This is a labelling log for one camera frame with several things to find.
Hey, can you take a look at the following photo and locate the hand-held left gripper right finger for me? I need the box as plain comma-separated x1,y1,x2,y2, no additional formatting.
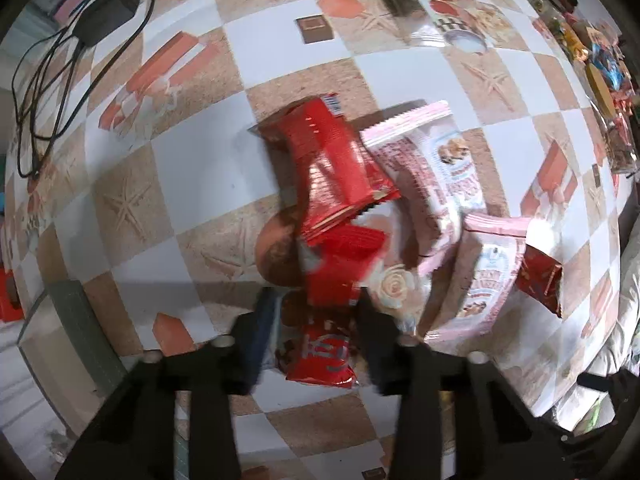
357,290,576,480

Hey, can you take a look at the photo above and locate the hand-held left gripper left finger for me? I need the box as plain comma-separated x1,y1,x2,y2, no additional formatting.
54,287,283,480

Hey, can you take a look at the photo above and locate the pink white snack packet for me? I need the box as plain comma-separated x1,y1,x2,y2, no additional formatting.
420,212,531,341
360,100,488,276

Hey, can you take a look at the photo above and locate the red gold-label snack packet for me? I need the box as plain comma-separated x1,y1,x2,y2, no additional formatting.
515,245,566,318

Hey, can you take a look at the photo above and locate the pile of assorted snacks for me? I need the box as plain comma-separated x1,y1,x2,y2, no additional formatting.
500,0,640,176

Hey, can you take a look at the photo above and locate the checkered printed tablecloth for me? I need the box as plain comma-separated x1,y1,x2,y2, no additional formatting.
0,0,626,480

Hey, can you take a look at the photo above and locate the red plastic stool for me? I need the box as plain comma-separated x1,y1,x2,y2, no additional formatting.
0,267,23,323

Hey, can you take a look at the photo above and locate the black power adapter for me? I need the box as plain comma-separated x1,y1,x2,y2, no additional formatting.
75,0,143,46

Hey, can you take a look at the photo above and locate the black power cable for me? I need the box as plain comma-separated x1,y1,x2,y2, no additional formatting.
10,0,161,178

